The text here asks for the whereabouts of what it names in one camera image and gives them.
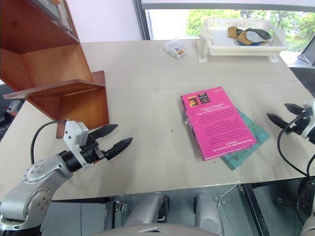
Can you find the dark tablet stand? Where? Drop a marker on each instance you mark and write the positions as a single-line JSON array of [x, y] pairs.
[[307, 52]]

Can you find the grey cloth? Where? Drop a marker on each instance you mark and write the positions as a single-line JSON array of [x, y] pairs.
[[253, 37]]

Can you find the blue cloth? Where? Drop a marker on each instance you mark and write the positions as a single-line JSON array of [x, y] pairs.
[[253, 43]]

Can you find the grey robot leg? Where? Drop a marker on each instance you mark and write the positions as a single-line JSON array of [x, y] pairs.
[[147, 209], [208, 211]]

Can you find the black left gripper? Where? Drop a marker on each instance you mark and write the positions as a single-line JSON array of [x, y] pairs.
[[91, 152]]

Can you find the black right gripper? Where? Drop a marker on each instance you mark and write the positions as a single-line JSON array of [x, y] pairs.
[[299, 124]]

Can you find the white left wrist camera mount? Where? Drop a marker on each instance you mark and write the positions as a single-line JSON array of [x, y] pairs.
[[73, 137]]

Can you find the grey framed board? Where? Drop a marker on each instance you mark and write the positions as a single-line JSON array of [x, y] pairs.
[[53, 9]]

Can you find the black window frame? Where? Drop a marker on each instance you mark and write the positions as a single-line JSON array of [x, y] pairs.
[[141, 19]]

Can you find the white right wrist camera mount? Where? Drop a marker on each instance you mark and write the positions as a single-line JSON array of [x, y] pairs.
[[310, 123]]

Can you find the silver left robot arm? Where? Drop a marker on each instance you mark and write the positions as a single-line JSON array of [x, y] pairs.
[[37, 182]]

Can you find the silver metal latch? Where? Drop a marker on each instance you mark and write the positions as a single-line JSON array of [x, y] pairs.
[[120, 206]]

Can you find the white plastic basket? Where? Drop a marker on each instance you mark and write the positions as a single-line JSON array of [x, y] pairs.
[[221, 37]]

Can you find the mustard yellow cloth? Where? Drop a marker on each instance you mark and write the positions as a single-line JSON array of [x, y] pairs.
[[232, 32]]

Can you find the brown wooden bookshelf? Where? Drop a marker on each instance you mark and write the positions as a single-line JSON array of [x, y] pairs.
[[49, 64]]

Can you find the grey device with red part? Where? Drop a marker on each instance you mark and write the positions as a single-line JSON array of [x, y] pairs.
[[14, 107]]

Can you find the grey robot torso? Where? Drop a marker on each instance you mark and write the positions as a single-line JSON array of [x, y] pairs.
[[157, 229]]

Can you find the pink book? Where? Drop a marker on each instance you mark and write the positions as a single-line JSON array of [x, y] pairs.
[[216, 123]]

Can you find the teal book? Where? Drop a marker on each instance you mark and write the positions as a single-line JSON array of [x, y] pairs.
[[246, 152]]

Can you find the black table frame bar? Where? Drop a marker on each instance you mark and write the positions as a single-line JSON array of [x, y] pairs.
[[253, 209]]

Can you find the clear plastic box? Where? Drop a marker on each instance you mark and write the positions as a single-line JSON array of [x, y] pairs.
[[177, 48]]

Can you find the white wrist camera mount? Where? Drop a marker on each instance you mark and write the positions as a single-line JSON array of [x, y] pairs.
[[73, 137], [310, 123]]

